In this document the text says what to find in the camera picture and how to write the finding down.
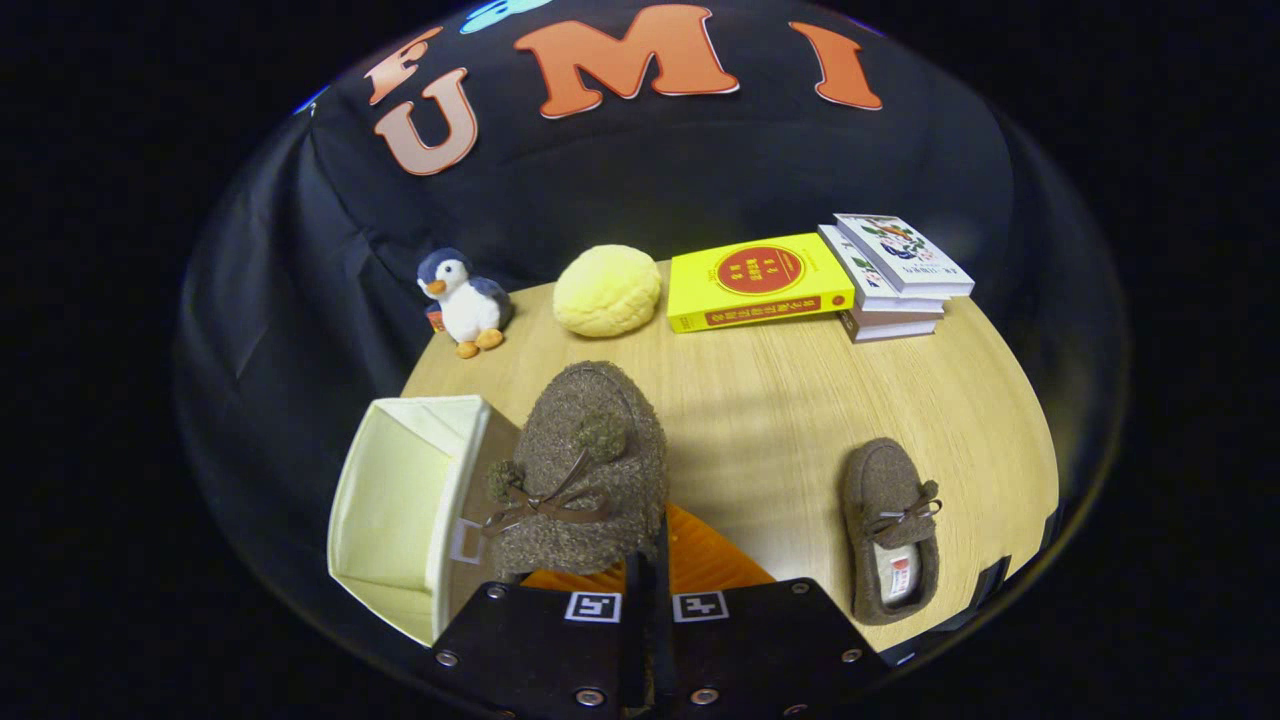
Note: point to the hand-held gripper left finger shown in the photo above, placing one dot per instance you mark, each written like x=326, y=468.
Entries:
x=530, y=640

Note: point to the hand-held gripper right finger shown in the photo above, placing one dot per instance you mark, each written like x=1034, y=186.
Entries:
x=770, y=645

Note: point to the brown fuzzy shoe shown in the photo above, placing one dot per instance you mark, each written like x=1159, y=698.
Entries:
x=600, y=400
x=875, y=480

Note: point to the brown fabric storage box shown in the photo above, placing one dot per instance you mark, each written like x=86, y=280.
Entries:
x=390, y=500

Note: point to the penguin plush toy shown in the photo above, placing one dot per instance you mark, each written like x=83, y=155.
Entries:
x=465, y=305

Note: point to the yellow bun plush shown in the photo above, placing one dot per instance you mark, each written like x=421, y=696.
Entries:
x=607, y=290

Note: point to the yellow book red circle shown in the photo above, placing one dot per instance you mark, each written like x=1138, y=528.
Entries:
x=760, y=280

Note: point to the white book plain edge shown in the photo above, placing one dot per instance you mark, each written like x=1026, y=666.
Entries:
x=865, y=285

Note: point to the white book illustrated cover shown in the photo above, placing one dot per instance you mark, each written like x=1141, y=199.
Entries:
x=905, y=255

